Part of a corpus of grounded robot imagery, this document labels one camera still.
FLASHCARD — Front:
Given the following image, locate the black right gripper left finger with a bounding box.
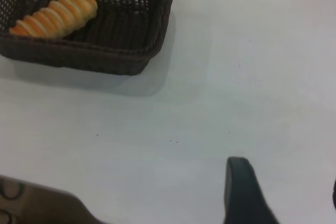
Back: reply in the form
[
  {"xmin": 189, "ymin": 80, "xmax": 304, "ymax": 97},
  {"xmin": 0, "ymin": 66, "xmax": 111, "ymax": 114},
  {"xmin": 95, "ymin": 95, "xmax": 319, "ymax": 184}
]
[{"xmin": 223, "ymin": 156, "xmax": 279, "ymax": 224}]

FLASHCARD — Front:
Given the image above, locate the black woven wicker basket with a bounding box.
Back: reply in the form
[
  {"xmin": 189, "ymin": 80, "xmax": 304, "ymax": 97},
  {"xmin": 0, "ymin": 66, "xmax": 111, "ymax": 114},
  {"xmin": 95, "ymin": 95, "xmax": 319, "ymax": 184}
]
[{"xmin": 0, "ymin": 0, "xmax": 176, "ymax": 76}]

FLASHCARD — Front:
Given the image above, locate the orange striped bread roll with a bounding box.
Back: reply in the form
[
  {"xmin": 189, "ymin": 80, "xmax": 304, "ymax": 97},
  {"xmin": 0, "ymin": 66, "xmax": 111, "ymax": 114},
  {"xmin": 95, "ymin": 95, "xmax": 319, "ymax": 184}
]
[{"xmin": 8, "ymin": 0, "xmax": 99, "ymax": 38}]

